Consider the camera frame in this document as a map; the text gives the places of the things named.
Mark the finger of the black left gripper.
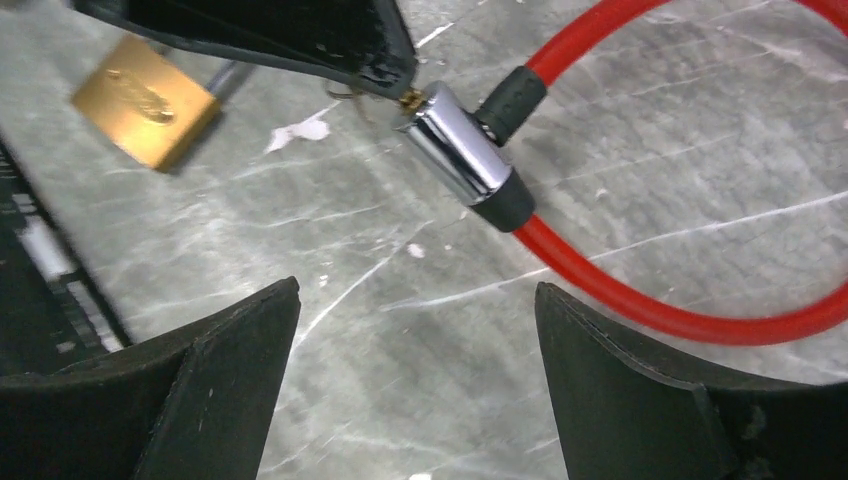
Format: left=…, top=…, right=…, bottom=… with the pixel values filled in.
left=72, top=0, right=418, bottom=98

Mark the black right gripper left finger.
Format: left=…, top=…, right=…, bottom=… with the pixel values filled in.
left=1, top=277, right=301, bottom=479

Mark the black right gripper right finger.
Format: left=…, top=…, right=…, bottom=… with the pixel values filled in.
left=534, top=283, right=847, bottom=479

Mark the red cable lock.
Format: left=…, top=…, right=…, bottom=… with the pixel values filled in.
left=397, top=0, right=848, bottom=347

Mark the small silver key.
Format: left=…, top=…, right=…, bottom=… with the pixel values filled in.
left=322, top=79, right=425, bottom=125

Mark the brass padlock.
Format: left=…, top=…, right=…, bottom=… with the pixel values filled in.
left=70, top=33, right=253, bottom=172

